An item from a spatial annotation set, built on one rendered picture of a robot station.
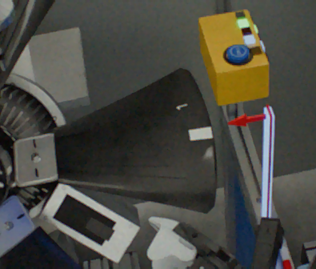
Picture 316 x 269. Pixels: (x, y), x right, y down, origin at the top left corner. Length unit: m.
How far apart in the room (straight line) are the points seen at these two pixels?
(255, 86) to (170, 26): 0.56
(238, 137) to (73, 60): 0.45
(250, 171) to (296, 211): 1.00
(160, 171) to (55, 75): 0.68
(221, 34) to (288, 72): 0.72
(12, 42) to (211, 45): 0.46
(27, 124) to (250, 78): 0.42
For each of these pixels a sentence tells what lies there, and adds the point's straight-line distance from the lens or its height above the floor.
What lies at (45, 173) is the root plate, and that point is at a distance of 1.04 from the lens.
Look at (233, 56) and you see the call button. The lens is 1.30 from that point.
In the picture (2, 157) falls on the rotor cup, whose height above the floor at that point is 1.23.
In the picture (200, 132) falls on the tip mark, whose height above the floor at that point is 1.19.
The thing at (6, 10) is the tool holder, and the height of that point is 1.46.
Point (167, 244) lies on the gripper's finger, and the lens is 0.92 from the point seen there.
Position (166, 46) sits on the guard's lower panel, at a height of 0.71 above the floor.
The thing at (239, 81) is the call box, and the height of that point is 1.04.
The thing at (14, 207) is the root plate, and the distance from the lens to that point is 1.10.
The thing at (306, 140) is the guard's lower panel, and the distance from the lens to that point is 2.31.
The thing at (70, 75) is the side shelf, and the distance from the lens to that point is 1.64.
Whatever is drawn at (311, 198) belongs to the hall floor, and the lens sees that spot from 2.43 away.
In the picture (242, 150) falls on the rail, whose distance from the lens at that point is 1.44.
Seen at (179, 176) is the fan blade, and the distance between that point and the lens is 1.01.
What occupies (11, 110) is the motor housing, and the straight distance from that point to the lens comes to 1.15.
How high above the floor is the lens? 1.98
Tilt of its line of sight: 49 degrees down
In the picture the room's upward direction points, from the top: 9 degrees counter-clockwise
